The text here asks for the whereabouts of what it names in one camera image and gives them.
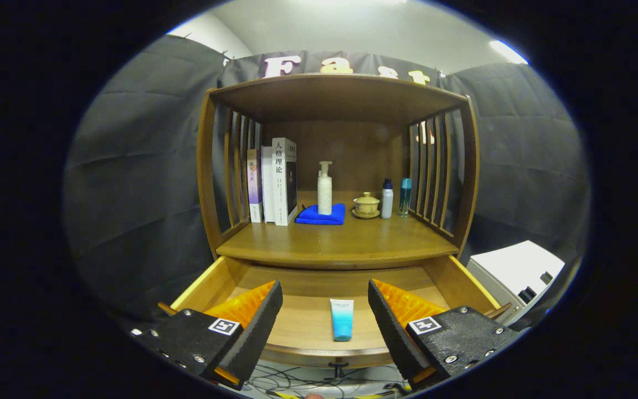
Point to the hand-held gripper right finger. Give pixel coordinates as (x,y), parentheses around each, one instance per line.
(388,327)

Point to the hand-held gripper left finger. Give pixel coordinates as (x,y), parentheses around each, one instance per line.
(261,327)

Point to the blue cosmetic tube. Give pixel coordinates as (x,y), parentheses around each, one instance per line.
(342,324)

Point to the brown wooden drawer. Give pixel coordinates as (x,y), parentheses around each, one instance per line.
(308,327)

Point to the black drawer knob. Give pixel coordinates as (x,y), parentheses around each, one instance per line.
(338,366)

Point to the wooden countertop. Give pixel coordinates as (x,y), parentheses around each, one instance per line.
(341,241)

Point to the brown wooden cabinet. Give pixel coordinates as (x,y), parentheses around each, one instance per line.
(346,149)

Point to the yellow saucer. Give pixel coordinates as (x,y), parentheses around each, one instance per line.
(365,216)

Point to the blue folded cloth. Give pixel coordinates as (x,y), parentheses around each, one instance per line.
(308,217)

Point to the yellow lidded teacup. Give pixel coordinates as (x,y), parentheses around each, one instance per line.
(366,205)

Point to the white bottle with blue cap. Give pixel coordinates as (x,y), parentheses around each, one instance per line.
(386,202)

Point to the clear teal bottle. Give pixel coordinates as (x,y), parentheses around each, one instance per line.
(405,199)

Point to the thin white book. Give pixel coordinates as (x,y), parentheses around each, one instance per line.
(267,188)

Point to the thick white portrait book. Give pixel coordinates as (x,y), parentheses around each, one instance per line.
(280,188)

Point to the purple book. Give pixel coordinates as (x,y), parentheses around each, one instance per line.
(253,185)

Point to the white pump bottle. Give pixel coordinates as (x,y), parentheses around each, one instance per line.
(325,194)

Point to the black backdrop cloth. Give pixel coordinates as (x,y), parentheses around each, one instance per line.
(130,194)

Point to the long ceiling light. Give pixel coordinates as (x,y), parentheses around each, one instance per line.
(508,51)

